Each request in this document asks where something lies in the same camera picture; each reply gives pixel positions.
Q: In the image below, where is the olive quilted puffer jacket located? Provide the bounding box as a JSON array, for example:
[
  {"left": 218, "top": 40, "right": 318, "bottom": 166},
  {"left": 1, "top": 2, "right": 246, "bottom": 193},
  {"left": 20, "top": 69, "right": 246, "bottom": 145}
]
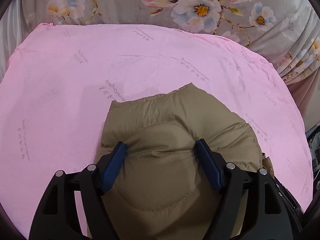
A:
[{"left": 95, "top": 84, "right": 273, "bottom": 239}]

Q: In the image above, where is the pink bed sheet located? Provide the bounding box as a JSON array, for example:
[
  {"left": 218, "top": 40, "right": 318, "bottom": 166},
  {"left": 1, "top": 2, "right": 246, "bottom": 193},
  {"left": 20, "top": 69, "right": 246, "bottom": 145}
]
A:
[{"left": 1, "top": 24, "right": 313, "bottom": 236}]

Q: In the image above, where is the grey floral blanket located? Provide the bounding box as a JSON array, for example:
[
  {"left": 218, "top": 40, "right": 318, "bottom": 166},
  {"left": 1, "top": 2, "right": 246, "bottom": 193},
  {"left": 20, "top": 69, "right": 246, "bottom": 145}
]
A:
[{"left": 22, "top": 0, "right": 319, "bottom": 85}]

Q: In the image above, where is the grey satin curtain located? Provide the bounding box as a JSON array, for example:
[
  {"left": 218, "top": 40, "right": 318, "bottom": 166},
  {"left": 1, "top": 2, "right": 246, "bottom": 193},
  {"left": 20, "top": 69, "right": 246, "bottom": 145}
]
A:
[{"left": 0, "top": 0, "right": 25, "bottom": 81}]

